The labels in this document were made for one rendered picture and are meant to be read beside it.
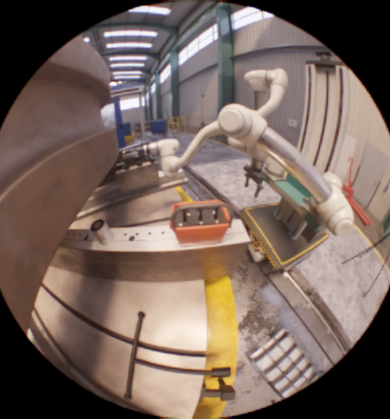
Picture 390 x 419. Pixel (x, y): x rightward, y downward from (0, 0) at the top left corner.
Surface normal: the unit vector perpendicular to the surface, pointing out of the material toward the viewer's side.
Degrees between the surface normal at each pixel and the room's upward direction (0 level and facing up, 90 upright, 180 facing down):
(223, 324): 0
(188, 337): 0
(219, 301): 0
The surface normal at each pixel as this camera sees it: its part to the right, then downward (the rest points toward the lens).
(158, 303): 0.00, -0.76
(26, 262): 1.00, 0.00
